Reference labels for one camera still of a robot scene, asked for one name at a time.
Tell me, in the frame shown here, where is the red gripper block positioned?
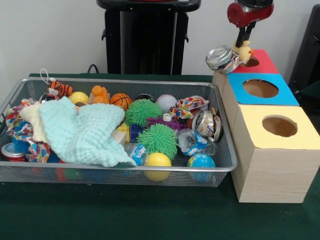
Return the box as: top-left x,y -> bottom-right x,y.
227,1 -> 275,48

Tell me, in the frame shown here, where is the yellow duck plush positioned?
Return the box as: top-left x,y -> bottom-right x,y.
232,39 -> 255,66

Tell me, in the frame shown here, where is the crushed silver can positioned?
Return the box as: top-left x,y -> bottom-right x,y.
191,109 -> 223,143
205,44 -> 242,75

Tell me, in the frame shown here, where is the wooden three-hole box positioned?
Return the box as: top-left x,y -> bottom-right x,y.
212,49 -> 320,204

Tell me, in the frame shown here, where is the shallow mesh bin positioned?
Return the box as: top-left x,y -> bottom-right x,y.
0,76 -> 238,188

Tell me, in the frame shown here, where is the black flat panel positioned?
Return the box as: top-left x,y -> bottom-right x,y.
287,3 -> 320,87

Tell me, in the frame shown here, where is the dark green side tablecloth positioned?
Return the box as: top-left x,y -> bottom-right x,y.
298,81 -> 320,101

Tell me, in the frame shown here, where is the green spiky ball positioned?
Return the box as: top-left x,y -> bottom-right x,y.
124,99 -> 163,127
136,124 -> 179,160

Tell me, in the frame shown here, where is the blue globe ball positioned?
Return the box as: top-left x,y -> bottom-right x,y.
186,153 -> 216,182

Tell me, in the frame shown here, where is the small orange basketball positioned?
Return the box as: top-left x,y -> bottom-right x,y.
109,93 -> 133,111

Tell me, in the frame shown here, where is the yellow ball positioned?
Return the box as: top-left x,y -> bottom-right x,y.
143,152 -> 173,182
68,91 -> 90,105

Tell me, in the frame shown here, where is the mint waffle cloth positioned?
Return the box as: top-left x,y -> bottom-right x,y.
38,96 -> 137,168

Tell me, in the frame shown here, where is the tiger plush toy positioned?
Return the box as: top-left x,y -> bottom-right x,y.
47,78 -> 74,98

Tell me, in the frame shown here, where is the cream cloth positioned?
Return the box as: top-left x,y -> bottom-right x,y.
19,103 -> 48,144

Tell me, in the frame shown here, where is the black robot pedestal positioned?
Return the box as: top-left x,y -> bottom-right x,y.
96,0 -> 202,75

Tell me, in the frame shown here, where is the black cable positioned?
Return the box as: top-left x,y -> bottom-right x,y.
86,63 -> 101,74

